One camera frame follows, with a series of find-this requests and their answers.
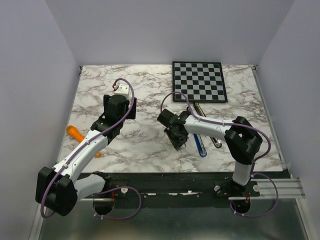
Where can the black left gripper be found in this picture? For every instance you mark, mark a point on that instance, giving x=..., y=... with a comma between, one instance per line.
x=132, y=114

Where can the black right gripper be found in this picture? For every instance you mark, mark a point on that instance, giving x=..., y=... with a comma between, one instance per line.
x=176, y=142

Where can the blue and black stapler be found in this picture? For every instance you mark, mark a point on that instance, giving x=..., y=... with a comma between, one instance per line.
x=200, y=146

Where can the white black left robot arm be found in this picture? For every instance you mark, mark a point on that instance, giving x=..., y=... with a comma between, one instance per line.
x=59, y=188

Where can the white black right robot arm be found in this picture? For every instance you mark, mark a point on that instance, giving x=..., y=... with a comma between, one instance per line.
x=243, y=141

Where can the orange toy microphone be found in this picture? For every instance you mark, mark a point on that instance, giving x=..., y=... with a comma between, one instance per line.
x=74, y=133

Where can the black and grey chessboard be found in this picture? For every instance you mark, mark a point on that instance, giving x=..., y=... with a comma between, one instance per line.
x=201, y=82

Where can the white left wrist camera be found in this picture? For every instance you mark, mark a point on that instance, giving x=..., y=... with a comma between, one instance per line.
x=122, y=89

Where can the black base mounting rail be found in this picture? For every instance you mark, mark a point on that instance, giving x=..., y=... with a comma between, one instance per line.
x=177, y=190

